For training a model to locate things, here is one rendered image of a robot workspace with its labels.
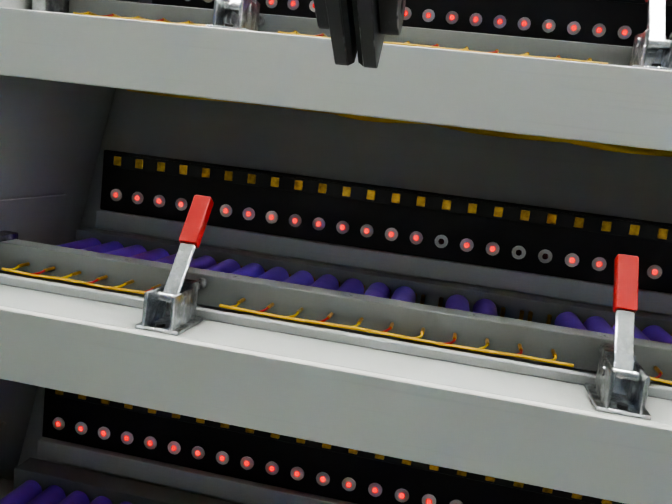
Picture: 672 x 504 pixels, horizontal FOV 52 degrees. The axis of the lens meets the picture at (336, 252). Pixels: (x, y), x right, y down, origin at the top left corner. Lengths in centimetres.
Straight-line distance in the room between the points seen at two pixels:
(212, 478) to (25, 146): 30
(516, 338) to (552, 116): 14
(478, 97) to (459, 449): 21
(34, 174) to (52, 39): 14
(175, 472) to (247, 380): 20
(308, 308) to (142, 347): 11
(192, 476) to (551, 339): 30
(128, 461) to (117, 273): 17
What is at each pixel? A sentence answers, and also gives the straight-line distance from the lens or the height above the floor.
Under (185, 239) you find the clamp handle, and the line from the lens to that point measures 45.
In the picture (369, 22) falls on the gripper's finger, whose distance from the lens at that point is 24.
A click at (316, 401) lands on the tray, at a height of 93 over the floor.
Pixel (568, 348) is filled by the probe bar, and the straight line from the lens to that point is 46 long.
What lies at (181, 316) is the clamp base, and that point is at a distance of 43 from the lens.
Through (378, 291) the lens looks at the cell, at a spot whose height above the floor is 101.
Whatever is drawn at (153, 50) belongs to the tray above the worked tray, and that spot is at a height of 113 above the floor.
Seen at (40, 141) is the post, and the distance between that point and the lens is 63.
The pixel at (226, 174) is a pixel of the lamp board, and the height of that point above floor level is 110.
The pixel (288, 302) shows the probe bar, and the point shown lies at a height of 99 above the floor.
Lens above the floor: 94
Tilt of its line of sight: 11 degrees up
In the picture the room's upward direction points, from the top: 10 degrees clockwise
